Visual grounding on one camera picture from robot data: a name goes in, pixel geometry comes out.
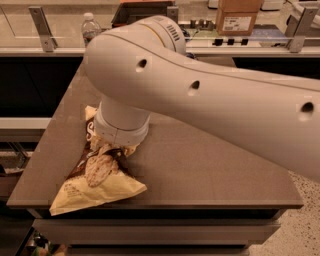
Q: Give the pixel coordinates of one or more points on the cardboard box with label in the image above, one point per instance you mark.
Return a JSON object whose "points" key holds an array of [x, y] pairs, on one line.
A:
{"points": [[237, 17]]}

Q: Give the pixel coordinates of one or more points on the dark tray bin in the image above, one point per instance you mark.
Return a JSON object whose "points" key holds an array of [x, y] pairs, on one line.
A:
{"points": [[129, 12]]}

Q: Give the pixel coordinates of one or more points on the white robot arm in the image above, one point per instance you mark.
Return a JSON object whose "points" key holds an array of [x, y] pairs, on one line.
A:
{"points": [[142, 68]]}

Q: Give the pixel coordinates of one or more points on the metal railing bracket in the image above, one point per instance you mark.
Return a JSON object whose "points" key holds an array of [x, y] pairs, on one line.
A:
{"points": [[47, 40], [297, 29], [172, 13]]}

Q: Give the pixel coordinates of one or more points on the clear plastic water bottle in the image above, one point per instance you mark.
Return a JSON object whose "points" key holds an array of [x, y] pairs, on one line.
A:
{"points": [[90, 28]]}

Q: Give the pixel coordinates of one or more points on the left metal railing bracket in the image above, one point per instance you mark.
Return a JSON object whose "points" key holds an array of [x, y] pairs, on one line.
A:
{"points": [[47, 40]]}

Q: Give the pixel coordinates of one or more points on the middle metal railing bracket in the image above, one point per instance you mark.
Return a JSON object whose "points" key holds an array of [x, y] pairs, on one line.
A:
{"points": [[172, 13]]}

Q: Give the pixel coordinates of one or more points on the right metal railing bracket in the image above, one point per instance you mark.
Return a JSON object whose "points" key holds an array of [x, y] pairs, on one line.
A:
{"points": [[297, 29]]}

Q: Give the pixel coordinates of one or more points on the brown sea salt chip bag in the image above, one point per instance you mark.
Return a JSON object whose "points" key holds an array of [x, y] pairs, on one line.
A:
{"points": [[100, 176]]}

